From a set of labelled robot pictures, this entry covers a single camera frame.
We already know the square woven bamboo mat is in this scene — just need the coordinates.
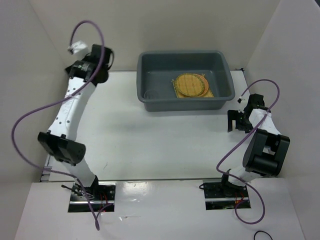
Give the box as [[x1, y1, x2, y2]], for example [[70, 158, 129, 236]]
[[172, 73, 215, 98]]

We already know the round orange woven basket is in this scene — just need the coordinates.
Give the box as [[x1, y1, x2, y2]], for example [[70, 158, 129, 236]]
[[198, 74, 209, 97]]

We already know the round green-rimmed bamboo tray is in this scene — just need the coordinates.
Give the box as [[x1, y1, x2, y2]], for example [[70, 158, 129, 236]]
[[173, 73, 205, 97]]

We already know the clear glass cup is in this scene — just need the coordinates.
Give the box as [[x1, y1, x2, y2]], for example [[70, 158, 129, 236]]
[[143, 89, 159, 100]]

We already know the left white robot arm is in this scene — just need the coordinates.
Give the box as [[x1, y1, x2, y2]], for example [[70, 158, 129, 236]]
[[37, 41, 114, 200]]

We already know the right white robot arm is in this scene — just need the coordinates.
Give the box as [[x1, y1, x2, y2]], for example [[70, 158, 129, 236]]
[[219, 94, 290, 197]]

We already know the grey plastic bin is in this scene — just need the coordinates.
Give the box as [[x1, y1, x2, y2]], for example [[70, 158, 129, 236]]
[[136, 50, 235, 112]]

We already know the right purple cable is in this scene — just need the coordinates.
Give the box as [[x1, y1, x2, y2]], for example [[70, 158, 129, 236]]
[[215, 79, 281, 225]]

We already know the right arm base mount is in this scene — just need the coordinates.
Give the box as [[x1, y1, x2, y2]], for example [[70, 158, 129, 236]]
[[198, 178, 251, 211]]

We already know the black cable loop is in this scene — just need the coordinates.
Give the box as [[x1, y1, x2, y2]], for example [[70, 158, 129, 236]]
[[253, 230, 274, 240]]

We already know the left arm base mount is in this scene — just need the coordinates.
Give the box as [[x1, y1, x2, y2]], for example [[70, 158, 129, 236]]
[[61, 181, 116, 213]]

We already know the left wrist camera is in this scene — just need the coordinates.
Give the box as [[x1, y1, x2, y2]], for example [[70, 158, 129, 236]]
[[67, 40, 89, 56]]

